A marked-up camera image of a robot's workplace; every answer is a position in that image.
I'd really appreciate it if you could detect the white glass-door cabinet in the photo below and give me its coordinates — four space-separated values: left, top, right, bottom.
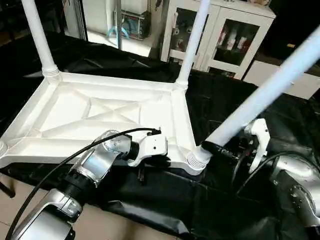
161 0 277 80

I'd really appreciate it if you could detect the black metal stand leg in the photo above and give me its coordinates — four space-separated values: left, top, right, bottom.
0 179 17 199

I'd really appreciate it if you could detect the black box yellow label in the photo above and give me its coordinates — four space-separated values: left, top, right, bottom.
265 0 320 62

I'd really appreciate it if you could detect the white drawer unit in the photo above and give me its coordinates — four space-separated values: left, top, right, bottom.
244 60 320 100

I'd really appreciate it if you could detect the white plastic table top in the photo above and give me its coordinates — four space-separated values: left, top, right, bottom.
0 72 207 176

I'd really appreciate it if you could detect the teal storage box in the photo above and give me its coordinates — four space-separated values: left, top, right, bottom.
107 9 152 41

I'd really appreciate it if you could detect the black work mat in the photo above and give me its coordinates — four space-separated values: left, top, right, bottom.
0 30 320 240

